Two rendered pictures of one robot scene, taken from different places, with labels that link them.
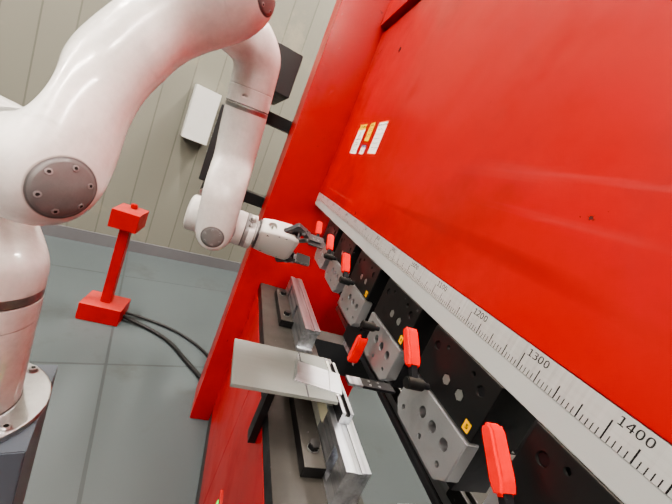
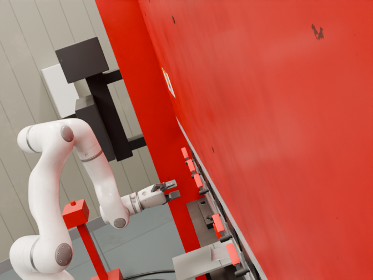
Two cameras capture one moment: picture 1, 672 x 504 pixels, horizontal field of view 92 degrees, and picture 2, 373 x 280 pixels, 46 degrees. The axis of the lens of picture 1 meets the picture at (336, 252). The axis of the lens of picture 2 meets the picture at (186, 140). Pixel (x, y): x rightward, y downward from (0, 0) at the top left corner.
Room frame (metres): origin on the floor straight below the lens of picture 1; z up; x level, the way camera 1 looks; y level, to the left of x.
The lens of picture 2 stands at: (-0.75, -0.53, 1.98)
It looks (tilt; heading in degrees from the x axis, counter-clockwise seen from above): 17 degrees down; 17
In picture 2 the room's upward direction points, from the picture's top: 18 degrees counter-clockwise
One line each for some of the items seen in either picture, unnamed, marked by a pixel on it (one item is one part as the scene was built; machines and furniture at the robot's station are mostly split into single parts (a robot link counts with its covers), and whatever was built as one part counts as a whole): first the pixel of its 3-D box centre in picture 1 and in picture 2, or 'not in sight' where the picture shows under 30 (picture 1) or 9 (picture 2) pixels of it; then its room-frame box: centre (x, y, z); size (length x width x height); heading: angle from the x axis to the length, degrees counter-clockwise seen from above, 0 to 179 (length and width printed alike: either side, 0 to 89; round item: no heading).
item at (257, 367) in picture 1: (283, 370); (205, 259); (0.75, 0.01, 1.00); 0.26 x 0.18 x 0.01; 109
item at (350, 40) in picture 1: (333, 245); (218, 138); (1.78, 0.03, 1.15); 0.85 x 0.25 x 2.30; 109
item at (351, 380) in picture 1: (388, 385); not in sight; (0.86, -0.29, 1.01); 0.26 x 0.12 x 0.05; 109
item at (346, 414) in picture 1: (336, 389); not in sight; (0.78, -0.14, 0.99); 0.20 x 0.03 x 0.03; 19
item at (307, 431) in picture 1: (303, 419); (235, 278); (0.75, -0.09, 0.89); 0.30 x 0.05 x 0.03; 19
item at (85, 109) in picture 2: (222, 145); (94, 128); (1.75, 0.77, 1.42); 0.45 x 0.12 x 0.36; 25
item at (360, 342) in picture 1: (362, 343); (218, 226); (0.64, -0.13, 1.20); 0.04 x 0.02 x 0.10; 109
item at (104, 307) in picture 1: (117, 262); (91, 249); (2.03, 1.34, 0.42); 0.25 x 0.20 x 0.83; 109
